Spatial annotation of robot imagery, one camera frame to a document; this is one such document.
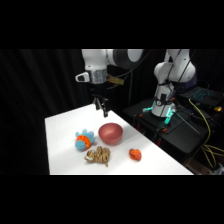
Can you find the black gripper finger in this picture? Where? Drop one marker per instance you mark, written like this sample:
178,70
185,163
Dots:
97,103
105,108

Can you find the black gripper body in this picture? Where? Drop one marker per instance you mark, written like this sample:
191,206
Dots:
99,88

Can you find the red textured ball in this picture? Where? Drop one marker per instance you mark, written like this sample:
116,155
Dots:
135,154

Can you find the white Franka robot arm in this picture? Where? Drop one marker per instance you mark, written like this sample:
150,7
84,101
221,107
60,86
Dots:
166,71

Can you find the pink bowl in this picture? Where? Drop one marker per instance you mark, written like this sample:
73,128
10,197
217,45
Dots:
110,133

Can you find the blue and orange plush toy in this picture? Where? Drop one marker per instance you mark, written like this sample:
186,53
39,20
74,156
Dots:
83,140

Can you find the brown spotted plush toy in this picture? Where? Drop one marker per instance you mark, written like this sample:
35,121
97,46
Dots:
98,155

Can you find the black robot stand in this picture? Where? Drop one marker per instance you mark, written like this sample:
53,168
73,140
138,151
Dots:
180,133

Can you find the black laptop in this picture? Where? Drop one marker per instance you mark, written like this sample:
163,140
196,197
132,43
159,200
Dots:
203,95

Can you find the small yellow object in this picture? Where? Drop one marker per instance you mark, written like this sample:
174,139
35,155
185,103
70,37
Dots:
218,108

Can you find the tan wrist mount piece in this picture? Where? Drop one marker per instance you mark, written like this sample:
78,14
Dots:
116,80

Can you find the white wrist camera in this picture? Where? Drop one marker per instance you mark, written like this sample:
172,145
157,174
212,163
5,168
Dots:
82,77

